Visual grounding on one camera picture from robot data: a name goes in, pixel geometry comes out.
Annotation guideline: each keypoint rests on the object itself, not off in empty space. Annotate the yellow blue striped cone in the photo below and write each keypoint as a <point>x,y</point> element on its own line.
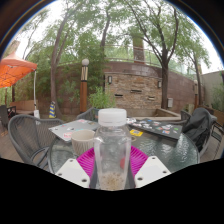
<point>52,110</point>

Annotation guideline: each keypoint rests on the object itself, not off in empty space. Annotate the white booklet with stickers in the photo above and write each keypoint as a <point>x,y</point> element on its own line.
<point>130,120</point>

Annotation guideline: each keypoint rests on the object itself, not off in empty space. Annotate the brown lamp post with globe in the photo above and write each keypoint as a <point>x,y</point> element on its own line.
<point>83,93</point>

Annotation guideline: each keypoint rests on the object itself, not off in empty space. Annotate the wooden bench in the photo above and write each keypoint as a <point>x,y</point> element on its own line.
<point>23,106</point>

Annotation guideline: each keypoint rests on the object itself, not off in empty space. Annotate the small yellow card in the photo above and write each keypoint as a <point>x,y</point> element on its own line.
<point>136,132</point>

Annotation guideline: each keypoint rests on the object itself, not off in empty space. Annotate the pale leaning trunk tree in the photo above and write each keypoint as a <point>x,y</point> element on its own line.
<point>55,73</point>

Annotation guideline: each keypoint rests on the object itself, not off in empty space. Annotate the beige ribbed mug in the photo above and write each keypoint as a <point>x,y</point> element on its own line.
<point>81,141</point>

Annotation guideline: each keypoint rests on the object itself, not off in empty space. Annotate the grey wall box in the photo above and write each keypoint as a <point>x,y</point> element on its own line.
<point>170,102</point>

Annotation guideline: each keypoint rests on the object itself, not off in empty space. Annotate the black jacket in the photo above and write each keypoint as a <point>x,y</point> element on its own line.
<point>200,125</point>

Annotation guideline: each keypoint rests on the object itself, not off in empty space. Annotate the black wall lamp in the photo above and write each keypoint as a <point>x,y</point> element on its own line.
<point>159,84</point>
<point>109,79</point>

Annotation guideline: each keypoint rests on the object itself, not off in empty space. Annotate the black laptop with stickers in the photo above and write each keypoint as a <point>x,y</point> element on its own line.
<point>160,128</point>

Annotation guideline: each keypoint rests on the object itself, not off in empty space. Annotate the silver laptop with stickers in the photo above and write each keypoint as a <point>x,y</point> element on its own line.
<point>73,128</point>

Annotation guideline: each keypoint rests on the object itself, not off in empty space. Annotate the orange canopy on white pole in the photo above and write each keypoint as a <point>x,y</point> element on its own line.
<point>15,68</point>

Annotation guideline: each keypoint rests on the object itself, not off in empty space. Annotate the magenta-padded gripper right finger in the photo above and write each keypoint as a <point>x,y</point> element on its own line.
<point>150,170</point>

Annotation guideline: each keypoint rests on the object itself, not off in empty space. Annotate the clear plastic bottle white cap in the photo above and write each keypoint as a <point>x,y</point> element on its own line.
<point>111,150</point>

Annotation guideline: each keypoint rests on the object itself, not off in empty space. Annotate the dark forked trunk tree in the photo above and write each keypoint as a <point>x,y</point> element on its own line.
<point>164,80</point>

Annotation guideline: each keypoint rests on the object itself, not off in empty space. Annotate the green plant in blue pot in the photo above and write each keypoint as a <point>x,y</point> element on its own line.
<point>101,98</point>

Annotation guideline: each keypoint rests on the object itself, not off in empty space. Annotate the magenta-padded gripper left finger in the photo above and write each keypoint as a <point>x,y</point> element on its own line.
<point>75,171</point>

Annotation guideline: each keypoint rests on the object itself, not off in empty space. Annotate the dark slatted chair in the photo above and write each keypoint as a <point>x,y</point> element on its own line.
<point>6,116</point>

